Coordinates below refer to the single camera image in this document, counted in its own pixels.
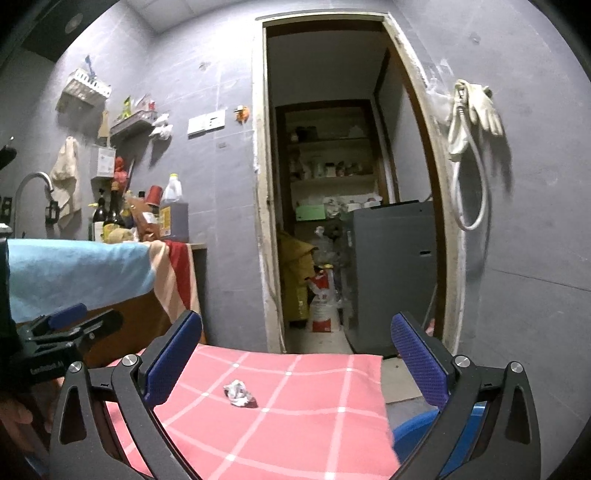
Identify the silver foil wrapper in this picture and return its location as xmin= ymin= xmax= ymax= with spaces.
xmin=223 ymin=380 xmax=257 ymax=408

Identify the chrome kitchen faucet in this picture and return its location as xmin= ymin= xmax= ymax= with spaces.
xmin=12 ymin=171 xmax=60 ymax=239

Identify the left hand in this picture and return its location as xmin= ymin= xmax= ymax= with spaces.
xmin=1 ymin=377 xmax=64 ymax=454

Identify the blue striped cloth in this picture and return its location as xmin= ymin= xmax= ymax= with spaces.
xmin=8 ymin=239 xmax=200 ymax=323

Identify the blue plastic bucket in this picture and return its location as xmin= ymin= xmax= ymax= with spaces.
xmin=392 ymin=401 xmax=488 ymax=478

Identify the dark wine bottle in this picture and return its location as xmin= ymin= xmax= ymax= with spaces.
xmin=102 ymin=181 xmax=125 ymax=243

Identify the pink checked tablecloth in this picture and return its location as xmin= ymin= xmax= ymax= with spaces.
xmin=103 ymin=343 xmax=401 ymax=480

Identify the beige hanging towel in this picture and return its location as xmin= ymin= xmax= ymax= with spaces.
xmin=49 ymin=136 xmax=81 ymax=228

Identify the large oil jug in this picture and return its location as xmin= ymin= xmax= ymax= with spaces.
xmin=159 ymin=173 xmax=189 ymax=243

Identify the red cup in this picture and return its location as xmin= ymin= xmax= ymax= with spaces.
xmin=145 ymin=185 xmax=163 ymax=207

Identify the grey refrigerator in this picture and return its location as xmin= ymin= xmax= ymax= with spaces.
xmin=342 ymin=200 xmax=437 ymax=357

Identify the yellow bag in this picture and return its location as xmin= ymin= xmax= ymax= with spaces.
xmin=277 ymin=231 xmax=315 ymax=322

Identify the green box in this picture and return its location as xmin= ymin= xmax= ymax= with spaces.
xmin=295 ymin=204 xmax=327 ymax=222

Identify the white rubber glove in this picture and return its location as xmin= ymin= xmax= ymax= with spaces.
xmin=465 ymin=83 xmax=504 ymax=136

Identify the grey wall shelf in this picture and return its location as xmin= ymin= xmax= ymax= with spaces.
xmin=110 ymin=110 xmax=158 ymax=142

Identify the white wall basket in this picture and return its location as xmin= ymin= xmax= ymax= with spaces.
xmin=55 ymin=68 xmax=112 ymax=112

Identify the white wall switch panel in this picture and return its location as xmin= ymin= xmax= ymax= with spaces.
xmin=187 ymin=108 xmax=226 ymax=137

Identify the wooden door frame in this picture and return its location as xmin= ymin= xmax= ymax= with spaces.
xmin=252 ymin=11 xmax=466 ymax=352

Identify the white looped hose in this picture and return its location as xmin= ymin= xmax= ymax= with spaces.
xmin=445 ymin=79 xmax=490 ymax=232

